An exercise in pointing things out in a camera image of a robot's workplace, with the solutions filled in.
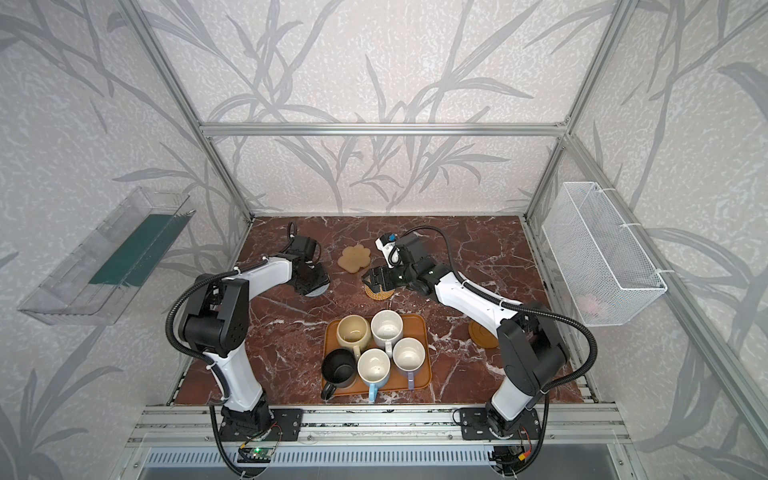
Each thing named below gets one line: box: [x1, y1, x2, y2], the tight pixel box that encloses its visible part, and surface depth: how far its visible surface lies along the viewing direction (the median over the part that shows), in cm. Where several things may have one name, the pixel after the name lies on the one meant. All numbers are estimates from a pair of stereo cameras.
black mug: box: [321, 348, 357, 400], surface depth 77 cm
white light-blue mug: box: [357, 348, 391, 403], surface depth 77 cm
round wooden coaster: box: [468, 320, 499, 349], surface depth 90 cm
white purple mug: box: [392, 337, 426, 391], surface depth 80 cm
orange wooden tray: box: [322, 314, 432, 395], surface depth 83 cm
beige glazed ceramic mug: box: [336, 314, 371, 359], surface depth 83 cm
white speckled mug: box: [371, 309, 404, 359], surface depth 84 cm
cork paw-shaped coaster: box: [337, 244, 371, 273], surface depth 110 cm
